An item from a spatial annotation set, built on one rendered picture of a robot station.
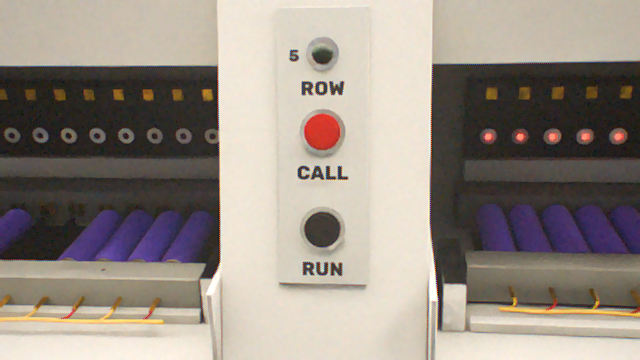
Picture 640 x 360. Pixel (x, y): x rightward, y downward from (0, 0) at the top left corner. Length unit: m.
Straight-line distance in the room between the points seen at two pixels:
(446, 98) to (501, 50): 0.19
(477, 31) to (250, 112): 0.11
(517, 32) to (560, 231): 0.16
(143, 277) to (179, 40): 0.13
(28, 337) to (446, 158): 0.29
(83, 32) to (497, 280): 0.24
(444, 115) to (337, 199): 0.21
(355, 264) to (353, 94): 0.08
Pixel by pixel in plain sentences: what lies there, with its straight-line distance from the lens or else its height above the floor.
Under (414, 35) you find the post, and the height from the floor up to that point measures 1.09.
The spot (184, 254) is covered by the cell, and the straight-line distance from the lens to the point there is 0.42.
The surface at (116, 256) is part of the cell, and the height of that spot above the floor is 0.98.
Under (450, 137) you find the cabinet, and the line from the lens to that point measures 0.51.
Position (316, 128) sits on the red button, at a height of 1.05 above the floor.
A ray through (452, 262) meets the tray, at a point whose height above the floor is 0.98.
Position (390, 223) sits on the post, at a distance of 0.31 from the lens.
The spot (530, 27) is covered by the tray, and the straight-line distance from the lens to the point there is 0.33.
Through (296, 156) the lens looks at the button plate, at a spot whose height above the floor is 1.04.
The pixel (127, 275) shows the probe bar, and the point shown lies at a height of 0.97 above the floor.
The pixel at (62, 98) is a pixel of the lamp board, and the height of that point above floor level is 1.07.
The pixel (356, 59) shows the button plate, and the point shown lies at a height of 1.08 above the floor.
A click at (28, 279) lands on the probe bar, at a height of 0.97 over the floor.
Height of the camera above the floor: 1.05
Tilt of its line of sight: 5 degrees down
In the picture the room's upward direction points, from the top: straight up
